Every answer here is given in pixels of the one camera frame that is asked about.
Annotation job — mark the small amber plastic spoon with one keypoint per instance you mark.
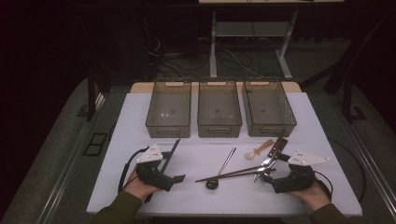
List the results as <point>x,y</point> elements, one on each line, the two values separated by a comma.
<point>260,150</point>

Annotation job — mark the smoky clear plastic bin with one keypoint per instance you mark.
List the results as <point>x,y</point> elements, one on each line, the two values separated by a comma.
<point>219,109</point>
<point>169,109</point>
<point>267,107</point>

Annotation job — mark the black chopstick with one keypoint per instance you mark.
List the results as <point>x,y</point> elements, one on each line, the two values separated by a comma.
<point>173,149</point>

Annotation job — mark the black metal stand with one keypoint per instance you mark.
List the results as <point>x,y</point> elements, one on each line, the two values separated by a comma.
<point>91,93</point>
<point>347,93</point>

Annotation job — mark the metal spoon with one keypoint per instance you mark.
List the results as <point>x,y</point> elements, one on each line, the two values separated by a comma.
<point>212,184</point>

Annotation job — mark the white metal desk frame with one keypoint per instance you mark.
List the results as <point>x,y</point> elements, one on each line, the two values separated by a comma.
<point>249,29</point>

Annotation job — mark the person's right hand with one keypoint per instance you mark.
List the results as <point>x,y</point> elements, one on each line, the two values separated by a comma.
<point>313,196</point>

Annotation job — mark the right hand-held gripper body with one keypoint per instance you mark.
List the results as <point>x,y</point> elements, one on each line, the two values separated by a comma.
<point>299,180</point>

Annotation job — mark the white table cover sheet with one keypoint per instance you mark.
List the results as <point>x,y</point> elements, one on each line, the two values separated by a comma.
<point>199,199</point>

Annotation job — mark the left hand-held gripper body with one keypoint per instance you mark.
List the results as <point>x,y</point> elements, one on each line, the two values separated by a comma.
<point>149,154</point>

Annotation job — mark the aluminium floor rail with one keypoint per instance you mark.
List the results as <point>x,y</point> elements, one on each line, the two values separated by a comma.
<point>370,168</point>
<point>71,161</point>

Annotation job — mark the dark brown chopstick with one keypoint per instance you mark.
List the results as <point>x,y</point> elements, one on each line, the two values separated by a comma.
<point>230,174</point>
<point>243,174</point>

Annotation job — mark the person's left hand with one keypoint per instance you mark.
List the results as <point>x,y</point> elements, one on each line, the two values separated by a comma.
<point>138,186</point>

